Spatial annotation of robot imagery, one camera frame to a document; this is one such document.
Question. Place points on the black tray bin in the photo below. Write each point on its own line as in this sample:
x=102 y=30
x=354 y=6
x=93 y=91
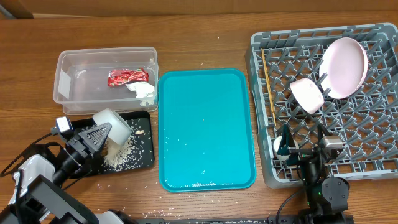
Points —
x=141 y=139

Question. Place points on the large pink plate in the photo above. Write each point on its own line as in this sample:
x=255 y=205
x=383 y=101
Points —
x=345 y=64

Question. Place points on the small pink bowl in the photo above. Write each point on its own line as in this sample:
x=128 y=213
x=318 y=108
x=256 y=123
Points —
x=307 y=95

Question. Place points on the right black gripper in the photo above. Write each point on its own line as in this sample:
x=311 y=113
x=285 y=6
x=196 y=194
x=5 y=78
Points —
x=298 y=154

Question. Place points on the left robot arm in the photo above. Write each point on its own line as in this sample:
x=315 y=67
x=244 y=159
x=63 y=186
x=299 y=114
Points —
x=39 y=176

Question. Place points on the white napkin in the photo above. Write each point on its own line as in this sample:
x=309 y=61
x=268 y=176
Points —
x=143 y=90

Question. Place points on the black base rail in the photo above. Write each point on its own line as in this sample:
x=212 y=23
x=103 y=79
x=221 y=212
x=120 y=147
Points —
x=286 y=219

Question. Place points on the grey dishwasher rack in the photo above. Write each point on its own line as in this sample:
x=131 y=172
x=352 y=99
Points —
x=366 y=121

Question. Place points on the white paper cup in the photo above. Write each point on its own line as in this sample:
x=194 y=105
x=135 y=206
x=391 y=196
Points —
x=276 y=146

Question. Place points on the wooden chopstick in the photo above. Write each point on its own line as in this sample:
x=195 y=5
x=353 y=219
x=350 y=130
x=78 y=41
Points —
x=270 y=93
x=268 y=85

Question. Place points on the teal serving tray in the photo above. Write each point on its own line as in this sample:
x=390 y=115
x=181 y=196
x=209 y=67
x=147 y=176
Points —
x=205 y=131

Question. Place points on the clear plastic bin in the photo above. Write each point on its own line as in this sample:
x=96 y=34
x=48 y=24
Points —
x=81 y=80

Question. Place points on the red silver snack wrapper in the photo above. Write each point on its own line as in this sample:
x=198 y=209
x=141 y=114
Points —
x=120 y=77

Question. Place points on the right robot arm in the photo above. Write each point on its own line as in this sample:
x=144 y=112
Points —
x=327 y=196

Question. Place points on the metal bowl with food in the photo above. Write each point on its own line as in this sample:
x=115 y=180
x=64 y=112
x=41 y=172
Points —
x=120 y=130

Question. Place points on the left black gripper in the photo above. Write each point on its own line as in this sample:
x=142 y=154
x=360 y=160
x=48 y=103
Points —
x=86 y=136

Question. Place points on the spilled rice pile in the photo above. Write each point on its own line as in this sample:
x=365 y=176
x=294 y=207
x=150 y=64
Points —
x=118 y=157

